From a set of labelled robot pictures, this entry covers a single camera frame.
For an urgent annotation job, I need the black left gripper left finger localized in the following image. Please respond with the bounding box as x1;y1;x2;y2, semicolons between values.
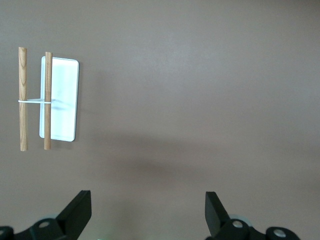
14;190;93;240

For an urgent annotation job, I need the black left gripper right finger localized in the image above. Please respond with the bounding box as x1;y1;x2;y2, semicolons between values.
204;191;301;240

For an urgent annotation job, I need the brown table cover sheet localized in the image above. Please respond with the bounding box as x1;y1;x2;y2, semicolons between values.
0;0;320;240

